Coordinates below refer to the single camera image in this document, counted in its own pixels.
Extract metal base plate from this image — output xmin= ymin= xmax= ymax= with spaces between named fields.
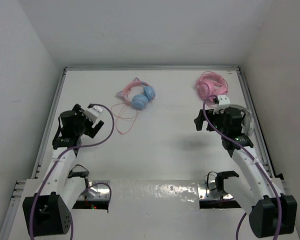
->
xmin=197 ymin=180 xmax=234 ymax=201
xmin=77 ymin=180 xmax=111 ymax=202

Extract white grey headphones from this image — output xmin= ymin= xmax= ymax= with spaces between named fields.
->
xmin=230 ymin=104 xmax=255 ymax=137

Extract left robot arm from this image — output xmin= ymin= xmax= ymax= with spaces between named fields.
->
xmin=22 ymin=104 xmax=105 ymax=240

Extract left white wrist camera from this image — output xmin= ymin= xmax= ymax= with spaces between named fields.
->
xmin=83 ymin=105 xmax=103 ymax=125

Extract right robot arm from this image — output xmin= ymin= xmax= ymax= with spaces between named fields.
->
xmin=194 ymin=105 xmax=298 ymax=240

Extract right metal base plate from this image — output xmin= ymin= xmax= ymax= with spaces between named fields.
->
xmin=197 ymin=180 xmax=234 ymax=201

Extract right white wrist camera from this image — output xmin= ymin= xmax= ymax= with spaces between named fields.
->
xmin=213 ymin=95 xmax=231 ymax=115

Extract purple cable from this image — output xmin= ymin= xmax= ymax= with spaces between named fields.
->
xmin=29 ymin=103 xmax=116 ymax=239
xmin=202 ymin=95 xmax=284 ymax=240

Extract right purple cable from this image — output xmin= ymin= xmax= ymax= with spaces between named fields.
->
xmin=202 ymin=95 xmax=284 ymax=240

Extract blue pink cat-ear headphones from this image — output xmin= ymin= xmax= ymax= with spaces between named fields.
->
xmin=111 ymin=77 xmax=157 ymax=136

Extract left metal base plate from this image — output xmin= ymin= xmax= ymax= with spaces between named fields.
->
xmin=77 ymin=180 xmax=111 ymax=202

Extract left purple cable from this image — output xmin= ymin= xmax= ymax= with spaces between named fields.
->
xmin=29 ymin=103 xmax=116 ymax=239

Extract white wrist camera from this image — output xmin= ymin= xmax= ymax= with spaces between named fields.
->
xmin=83 ymin=105 xmax=103 ymax=125
xmin=213 ymin=95 xmax=231 ymax=115

